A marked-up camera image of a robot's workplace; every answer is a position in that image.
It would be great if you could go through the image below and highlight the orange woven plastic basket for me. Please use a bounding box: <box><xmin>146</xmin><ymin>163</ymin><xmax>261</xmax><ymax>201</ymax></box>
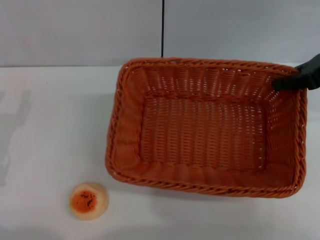
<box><xmin>104</xmin><ymin>57</ymin><xmax>309</xmax><ymax>199</ymax></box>

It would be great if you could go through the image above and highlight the round bun with orange top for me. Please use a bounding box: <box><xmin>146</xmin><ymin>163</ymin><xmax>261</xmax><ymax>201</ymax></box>
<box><xmin>69</xmin><ymin>181</ymin><xmax>110</xmax><ymax>221</ymax></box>

